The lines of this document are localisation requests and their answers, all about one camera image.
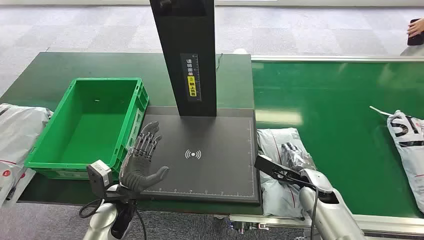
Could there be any white mailer with red logo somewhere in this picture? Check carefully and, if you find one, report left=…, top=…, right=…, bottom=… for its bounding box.
left=0, top=158, right=37, bottom=209

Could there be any black straight left arm cable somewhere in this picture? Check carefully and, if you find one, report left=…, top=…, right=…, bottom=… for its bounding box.
left=133, top=207, right=148, bottom=240

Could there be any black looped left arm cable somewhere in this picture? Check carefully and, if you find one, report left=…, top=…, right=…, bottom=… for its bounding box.
left=78, top=198, right=105, bottom=220

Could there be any black phone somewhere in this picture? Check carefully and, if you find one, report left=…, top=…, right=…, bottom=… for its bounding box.
left=407, top=18, right=424, bottom=47

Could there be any green plastic crate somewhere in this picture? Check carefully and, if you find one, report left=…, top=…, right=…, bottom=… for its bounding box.
left=24, top=77, right=150, bottom=181

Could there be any black inbound scanner machine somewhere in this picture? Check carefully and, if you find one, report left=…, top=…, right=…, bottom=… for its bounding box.
left=139, top=0, right=262, bottom=205

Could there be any white mailer with black print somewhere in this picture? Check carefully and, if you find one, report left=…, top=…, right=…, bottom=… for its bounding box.
left=369, top=105, right=424, bottom=215

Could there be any dark green work table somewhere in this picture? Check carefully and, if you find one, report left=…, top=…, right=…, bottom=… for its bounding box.
left=0, top=51, right=263, bottom=216

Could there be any person's hand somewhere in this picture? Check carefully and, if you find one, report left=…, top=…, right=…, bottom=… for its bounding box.
left=406, top=20, right=424, bottom=38

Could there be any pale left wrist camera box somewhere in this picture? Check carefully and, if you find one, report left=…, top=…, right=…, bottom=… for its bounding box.
left=86, top=159, right=114, bottom=199

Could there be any large grey plastic mailer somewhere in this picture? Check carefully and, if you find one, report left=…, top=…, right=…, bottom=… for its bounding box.
left=0, top=103, right=54, bottom=186

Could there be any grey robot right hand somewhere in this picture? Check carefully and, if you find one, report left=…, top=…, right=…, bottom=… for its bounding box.
left=280, top=142, right=317, bottom=173

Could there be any black right wrist camera bracket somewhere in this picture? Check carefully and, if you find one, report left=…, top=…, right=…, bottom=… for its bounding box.
left=254, top=154, right=320, bottom=192

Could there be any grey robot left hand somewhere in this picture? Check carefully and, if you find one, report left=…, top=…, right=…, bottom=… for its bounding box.
left=118, top=120, right=170, bottom=194

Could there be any green conveyor belt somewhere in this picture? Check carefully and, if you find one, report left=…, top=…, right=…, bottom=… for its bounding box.
left=228, top=54, right=424, bottom=240

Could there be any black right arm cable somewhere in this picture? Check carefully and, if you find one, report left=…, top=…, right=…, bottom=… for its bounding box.
left=309, top=185, right=320, bottom=240

